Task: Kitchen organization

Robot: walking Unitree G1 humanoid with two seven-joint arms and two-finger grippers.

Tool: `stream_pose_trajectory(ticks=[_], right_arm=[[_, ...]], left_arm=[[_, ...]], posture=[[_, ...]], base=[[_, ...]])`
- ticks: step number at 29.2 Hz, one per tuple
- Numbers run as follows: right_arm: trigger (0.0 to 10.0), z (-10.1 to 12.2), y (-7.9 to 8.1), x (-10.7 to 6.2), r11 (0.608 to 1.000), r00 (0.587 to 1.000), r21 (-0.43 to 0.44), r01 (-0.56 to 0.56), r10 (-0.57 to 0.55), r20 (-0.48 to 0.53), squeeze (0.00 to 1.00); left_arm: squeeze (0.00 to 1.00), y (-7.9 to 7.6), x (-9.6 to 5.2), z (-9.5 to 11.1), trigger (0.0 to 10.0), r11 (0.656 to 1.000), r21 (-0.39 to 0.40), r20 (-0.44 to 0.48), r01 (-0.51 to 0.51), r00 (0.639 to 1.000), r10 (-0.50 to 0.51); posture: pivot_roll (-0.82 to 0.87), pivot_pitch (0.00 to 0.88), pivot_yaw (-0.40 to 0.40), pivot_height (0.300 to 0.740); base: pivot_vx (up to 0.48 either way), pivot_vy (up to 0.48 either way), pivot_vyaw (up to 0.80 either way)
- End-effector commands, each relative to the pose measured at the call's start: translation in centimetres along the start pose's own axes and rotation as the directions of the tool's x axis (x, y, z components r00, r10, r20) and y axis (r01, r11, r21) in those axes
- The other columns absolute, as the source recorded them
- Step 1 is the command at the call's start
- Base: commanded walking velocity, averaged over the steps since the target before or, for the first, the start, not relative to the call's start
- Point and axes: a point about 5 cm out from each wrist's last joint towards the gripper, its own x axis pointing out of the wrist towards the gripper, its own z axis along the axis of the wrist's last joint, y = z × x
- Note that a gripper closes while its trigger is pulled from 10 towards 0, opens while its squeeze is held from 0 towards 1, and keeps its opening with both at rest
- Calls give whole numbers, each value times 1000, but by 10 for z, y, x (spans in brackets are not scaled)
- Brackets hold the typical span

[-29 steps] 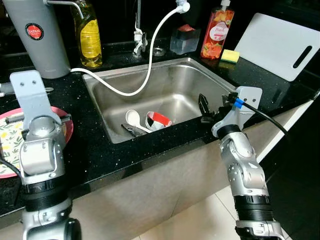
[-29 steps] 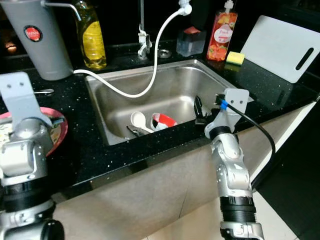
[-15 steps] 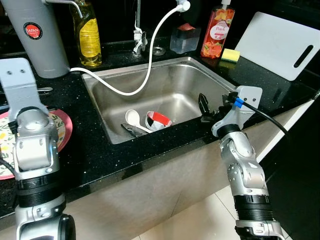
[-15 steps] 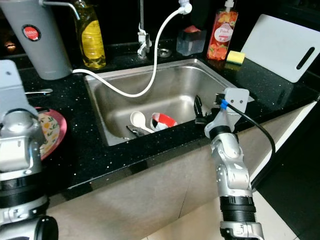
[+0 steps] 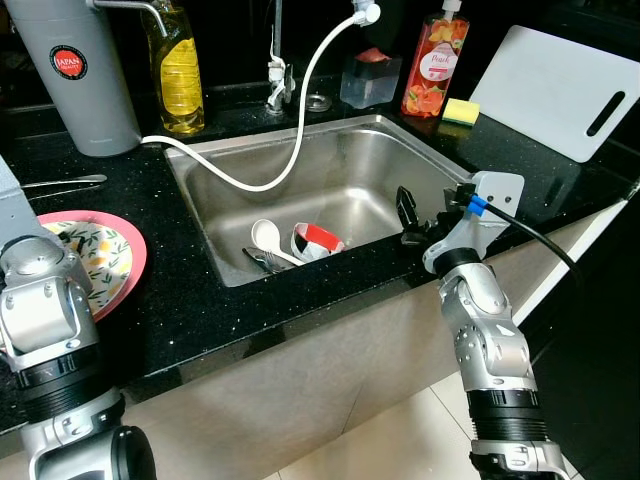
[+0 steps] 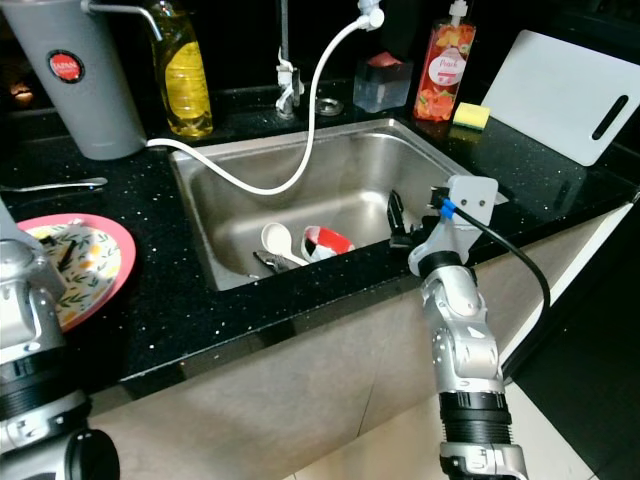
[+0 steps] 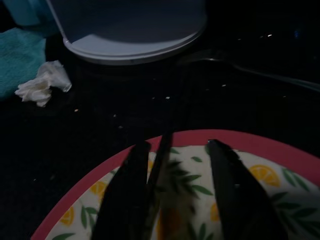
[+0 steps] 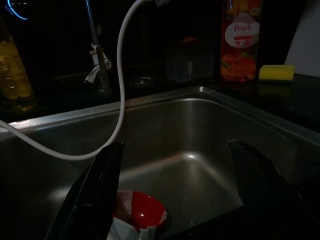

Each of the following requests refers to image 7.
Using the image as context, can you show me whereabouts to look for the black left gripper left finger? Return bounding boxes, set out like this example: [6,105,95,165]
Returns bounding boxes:
[91,140,152,240]

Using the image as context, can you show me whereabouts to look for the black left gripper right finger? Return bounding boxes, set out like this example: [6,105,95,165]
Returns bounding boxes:
[206,138,295,240]

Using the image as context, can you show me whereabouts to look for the black chopstick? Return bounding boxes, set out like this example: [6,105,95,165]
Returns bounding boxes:
[144,99,180,240]

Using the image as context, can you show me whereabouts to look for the pink rimmed lemon print plate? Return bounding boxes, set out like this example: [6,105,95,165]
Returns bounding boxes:
[29,129,320,240]

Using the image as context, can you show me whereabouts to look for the crumpled white tissue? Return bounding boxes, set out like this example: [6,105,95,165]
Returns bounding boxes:
[14,59,73,108]

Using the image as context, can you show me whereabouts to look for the grey canister with red sticker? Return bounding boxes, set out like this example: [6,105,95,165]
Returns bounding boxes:
[44,0,208,66]

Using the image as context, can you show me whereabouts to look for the teal cloth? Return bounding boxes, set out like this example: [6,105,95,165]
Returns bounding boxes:
[0,0,60,101]

